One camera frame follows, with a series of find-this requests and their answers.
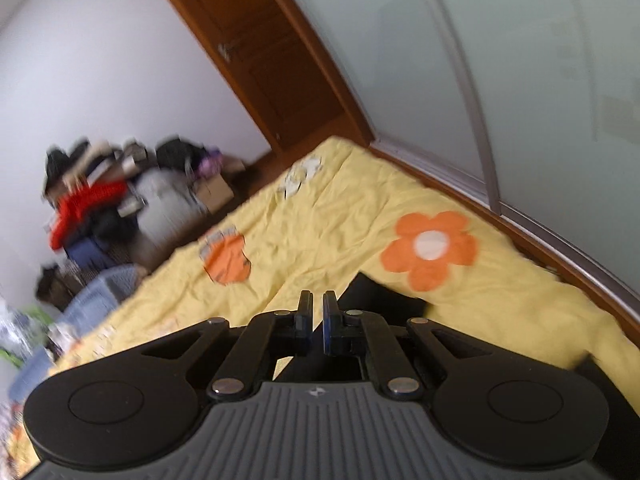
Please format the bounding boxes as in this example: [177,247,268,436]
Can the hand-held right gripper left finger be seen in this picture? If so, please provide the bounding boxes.
[141,290,314,402]

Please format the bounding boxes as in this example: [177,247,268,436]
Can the pile of mixed clothes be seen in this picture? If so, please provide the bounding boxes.
[42,135,153,263]

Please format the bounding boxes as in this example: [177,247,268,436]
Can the grey fabric bag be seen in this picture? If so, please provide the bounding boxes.
[134,167,208,250]

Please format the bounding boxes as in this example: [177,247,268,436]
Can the blue folded blanket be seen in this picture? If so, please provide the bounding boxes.
[10,265,140,403]

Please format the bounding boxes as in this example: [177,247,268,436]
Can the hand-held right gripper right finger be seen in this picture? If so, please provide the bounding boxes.
[322,290,482,403]

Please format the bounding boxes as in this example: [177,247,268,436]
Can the black backpack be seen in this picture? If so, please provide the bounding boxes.
[156,137,212,172]

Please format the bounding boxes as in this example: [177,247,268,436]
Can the brown wooden door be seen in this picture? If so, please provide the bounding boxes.
[140,0,374,155]

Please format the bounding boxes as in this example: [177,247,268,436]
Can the purple cloth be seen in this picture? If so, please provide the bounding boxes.
[197,149,224,179]

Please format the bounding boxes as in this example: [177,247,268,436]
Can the yellow flower print blanket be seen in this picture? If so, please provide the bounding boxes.
[0,135,640,480]

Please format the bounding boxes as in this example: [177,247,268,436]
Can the floral patterned pillow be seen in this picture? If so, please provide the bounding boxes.
[0,305,52,368]

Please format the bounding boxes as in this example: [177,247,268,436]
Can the red knitted garment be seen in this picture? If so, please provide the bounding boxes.
[48,180,130,251]

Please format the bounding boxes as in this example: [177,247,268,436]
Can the cardboard box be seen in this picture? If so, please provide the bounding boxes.
[192,160,247,216]

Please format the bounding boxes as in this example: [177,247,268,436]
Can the black pants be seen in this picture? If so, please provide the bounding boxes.
[272,271,640,480]

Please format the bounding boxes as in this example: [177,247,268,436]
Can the frosted glass sliding door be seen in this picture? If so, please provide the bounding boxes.
[265,0,640,266]

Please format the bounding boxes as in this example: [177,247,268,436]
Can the dark woven basket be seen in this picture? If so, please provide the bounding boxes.
[34,265,77,312]

